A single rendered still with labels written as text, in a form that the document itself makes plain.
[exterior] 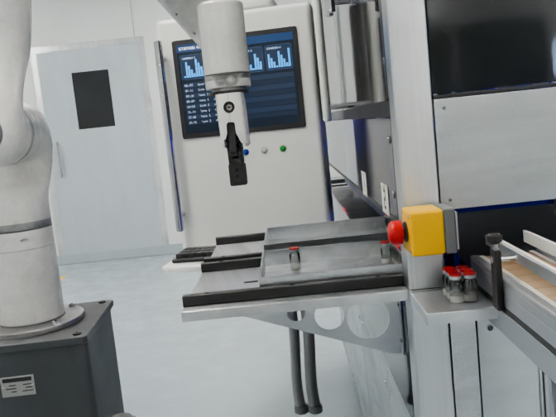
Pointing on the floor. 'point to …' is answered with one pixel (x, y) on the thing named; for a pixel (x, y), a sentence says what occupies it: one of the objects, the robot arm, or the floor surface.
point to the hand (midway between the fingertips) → (237, 174)
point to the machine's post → (417, 194)
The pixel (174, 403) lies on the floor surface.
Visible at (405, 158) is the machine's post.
